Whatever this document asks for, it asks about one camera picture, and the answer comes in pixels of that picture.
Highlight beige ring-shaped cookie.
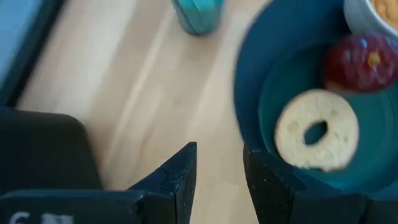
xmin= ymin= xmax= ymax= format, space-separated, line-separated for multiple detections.
xmin=274 ymin=88 xmax=361 ymax=173

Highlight dark green plate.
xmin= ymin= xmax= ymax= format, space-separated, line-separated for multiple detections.
xmin=233 ymin=0 xmax=398 ymax=196

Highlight teal translucent tumbler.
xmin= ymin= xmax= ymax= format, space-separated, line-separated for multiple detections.
xmin=170 ymin=0 xmax=226 ymax=36

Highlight red apple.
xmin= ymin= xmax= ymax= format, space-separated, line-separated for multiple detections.
xmin=322 ymin=33 xmax=398 ymax=95

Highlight white bowl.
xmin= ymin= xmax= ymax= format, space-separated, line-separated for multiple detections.
xmin=343 ymin=0 xmax=398 ymax=39

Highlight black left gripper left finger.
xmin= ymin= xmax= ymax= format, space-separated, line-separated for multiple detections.
xmin=0 ymin=141 xmax=198 ymax=224

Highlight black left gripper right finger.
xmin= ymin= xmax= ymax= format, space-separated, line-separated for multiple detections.
xmin=243 ymin=144 xmax=398 ymax=224

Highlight cereal pieces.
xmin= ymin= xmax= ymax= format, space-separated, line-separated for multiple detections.
xmin=369 ymin=0 xmax=398 ymax=30

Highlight black table frame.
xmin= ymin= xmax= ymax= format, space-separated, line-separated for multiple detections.
xmin=0 ymin=0 xmax=67 ymax=108

